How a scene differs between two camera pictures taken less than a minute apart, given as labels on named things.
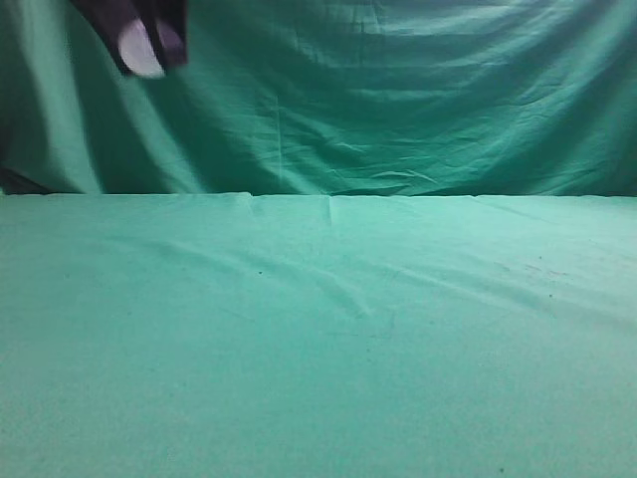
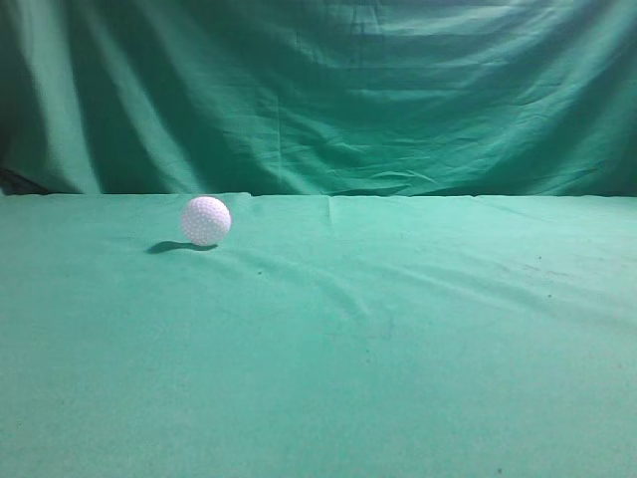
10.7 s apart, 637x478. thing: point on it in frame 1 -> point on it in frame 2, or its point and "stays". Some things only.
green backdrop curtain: (328, 98) stays
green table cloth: (225, 335) stays
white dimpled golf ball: (136, 50) -> (206, 220)
